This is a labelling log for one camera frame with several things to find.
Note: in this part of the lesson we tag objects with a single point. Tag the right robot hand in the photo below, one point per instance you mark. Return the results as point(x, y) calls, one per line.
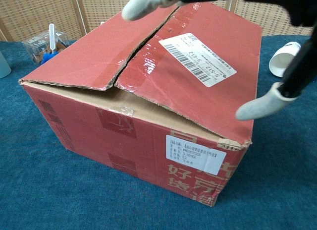
point(297, 66)

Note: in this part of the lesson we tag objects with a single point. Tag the large red cardboard box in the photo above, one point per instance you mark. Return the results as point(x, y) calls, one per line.
point(99, 131)

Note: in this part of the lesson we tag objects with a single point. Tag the white paper cup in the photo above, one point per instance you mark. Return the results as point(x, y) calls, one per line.
point(280, 62)

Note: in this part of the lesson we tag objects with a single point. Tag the white plastic stick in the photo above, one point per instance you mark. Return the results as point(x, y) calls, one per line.
point(51, 36)

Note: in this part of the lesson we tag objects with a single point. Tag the blue plastic object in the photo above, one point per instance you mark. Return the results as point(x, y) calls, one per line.
point(48, 57)

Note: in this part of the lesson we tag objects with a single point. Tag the clear plastic snack package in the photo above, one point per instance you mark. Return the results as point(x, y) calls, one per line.
point(37, 44)

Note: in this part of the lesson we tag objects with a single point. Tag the woven wooden folding screen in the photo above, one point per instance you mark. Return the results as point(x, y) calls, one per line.
point(37, 12)

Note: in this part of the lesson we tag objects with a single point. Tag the blue tablecloth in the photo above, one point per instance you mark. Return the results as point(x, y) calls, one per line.
point(49, 190)

